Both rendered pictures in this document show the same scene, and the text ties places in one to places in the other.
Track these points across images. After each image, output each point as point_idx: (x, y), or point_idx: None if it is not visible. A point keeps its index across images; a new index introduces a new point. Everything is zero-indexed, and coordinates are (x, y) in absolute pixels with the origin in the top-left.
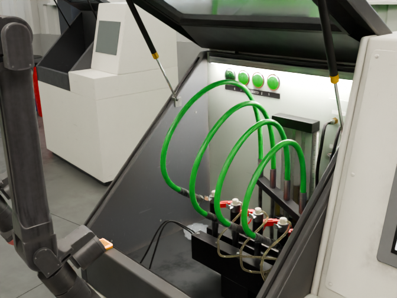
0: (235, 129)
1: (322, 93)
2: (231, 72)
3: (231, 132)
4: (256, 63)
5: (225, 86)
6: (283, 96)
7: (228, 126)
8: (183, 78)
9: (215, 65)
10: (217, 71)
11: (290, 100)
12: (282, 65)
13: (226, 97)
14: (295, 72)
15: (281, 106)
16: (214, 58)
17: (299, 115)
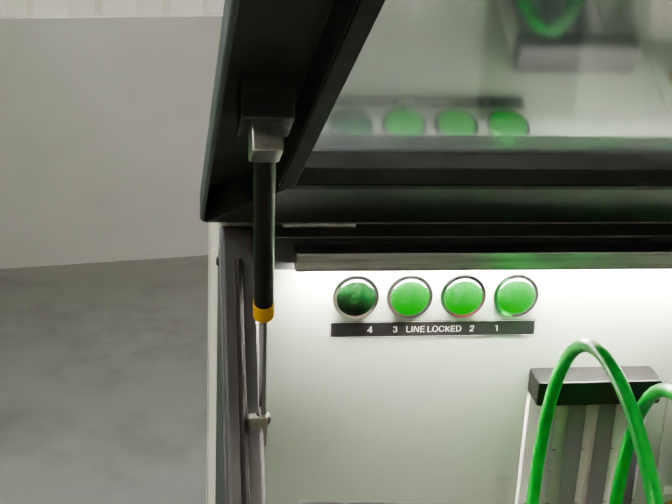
0: (365, 439)
1: (662, 302)
2: (366, 287)
3: (348, 452)
4: (486, 257)
5: (334, 328)
6: (543, 326)
7: (337, 437)
8: (240, 342)
9: (294, 274)
10: (300, 290)
11: (565, 333)
12: (574, 254)
13: (334, 358)
14: (613, 267)
15: (536, 350)
16: (319, 257)
17: (590, 362)
